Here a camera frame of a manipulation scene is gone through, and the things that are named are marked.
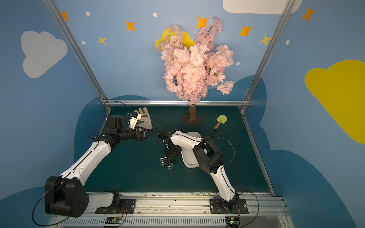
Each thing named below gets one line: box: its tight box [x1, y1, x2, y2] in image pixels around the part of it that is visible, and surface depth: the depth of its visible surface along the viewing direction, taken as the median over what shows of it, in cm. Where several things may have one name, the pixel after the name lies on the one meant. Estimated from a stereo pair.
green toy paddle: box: [213, 114, 228, 130], surface depth 117 cm
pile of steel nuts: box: [159, 156, 176, 170], surface depth 92 cm
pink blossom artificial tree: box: [158, 17, 235, 121], surface depth 72 cm
